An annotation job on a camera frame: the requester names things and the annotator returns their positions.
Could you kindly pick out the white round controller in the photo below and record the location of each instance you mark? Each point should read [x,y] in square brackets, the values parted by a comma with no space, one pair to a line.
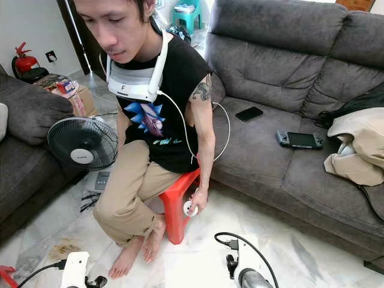
[191,209]

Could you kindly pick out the person left hand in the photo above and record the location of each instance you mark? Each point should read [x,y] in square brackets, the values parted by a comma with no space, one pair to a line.
[199,197]

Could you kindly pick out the black standing fan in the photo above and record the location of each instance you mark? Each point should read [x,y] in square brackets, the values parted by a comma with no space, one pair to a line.
[83,143]

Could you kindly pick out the grey handheld game console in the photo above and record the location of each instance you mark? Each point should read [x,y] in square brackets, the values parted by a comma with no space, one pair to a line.
[300,140]

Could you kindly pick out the black phone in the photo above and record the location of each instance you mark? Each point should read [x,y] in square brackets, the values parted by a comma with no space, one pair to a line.
[249,114]

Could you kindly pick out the brown cardboard box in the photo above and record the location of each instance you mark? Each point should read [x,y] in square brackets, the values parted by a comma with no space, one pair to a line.
[84,103]

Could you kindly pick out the beige garment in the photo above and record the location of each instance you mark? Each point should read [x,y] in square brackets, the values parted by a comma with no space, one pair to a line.
[360,138]

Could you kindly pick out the grey elephant pillow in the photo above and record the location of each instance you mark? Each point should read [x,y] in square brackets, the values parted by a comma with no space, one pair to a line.
[3,123]

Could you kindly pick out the person in black shirt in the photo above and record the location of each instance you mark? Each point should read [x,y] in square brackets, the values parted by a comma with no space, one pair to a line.
[168,90]

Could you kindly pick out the black bag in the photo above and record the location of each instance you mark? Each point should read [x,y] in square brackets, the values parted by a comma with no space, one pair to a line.
[360,102]

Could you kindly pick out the red fire extinguisher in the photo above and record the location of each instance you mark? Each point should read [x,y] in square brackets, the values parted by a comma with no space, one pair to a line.
[25,62]

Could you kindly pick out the dark brown door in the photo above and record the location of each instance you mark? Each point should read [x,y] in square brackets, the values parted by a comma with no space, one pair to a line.
[84,36]

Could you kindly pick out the teal plastic stool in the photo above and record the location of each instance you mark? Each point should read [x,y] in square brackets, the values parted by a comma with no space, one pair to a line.
[186,15]

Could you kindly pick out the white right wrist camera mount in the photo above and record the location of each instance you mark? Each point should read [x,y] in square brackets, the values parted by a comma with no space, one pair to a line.
[247,255]

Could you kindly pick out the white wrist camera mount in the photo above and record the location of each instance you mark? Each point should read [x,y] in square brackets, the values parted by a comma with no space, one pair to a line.
[75,270]
[247,255]

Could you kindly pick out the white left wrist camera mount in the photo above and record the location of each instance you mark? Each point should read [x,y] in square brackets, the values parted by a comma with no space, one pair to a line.
[75,270]

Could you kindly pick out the black wall socket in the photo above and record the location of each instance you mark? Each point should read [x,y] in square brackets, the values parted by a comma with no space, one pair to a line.
[51,56]

